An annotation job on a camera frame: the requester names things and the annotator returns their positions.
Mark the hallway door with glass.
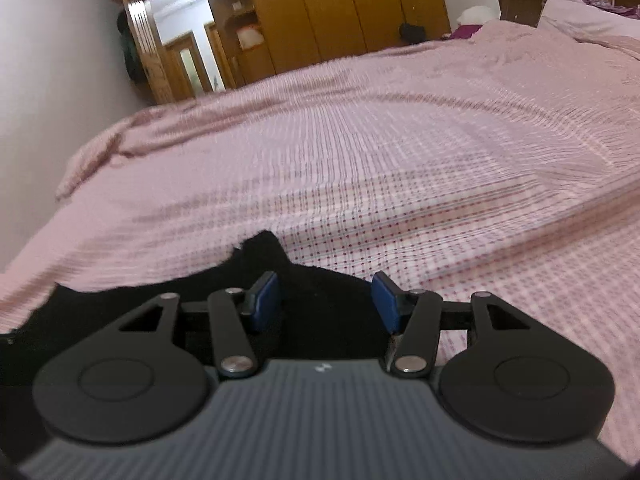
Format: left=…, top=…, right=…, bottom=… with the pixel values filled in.
left=165, top=30, right=212, bottom=100

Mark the wooden wardrobe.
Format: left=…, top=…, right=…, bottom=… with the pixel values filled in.
left=240, top=0, right=452, bottom=76

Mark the white and red box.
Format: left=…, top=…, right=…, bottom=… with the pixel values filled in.
left=237, top=25, right=264, bottom=51

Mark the black bag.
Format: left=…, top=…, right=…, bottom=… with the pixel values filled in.
left=398, top=22, right=427, bottom=45

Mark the purple ruffled pillow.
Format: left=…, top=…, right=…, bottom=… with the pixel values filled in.
left=571, top=0, right=640, bottom=20

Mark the wooden shelf unit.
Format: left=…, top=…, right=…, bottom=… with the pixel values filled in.
left=214, top=0, right=277, bottom=87

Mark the purple cloth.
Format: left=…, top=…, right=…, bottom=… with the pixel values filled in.
left=449, top=24, right=485, bottom=42

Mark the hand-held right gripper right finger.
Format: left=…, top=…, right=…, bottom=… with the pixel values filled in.
left=371, top=270, right=532, bottom=380

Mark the open wooden door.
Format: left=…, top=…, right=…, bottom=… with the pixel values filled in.
left=119, top=0, right=175, bottom=107

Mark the dark green hanging bag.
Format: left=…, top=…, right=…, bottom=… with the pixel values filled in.
left=116, top=9, right=147, bottom=82

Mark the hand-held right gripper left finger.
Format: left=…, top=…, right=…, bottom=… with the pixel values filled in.
left=116, top=270, right=281, bottom=380

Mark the black button cardigan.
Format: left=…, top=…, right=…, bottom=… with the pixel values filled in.
left=0, top=229, right=397, bottom=388

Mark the white soft bundle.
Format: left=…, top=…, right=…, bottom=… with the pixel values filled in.
left=457, top=5, right=494, bottom=26

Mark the pale pink pillow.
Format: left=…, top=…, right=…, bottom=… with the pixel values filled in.
left=537, top=0, right=640, bottom=61

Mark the pink checked bedspread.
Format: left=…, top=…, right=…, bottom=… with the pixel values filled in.
left=0, top=19, right=640, bottom=466

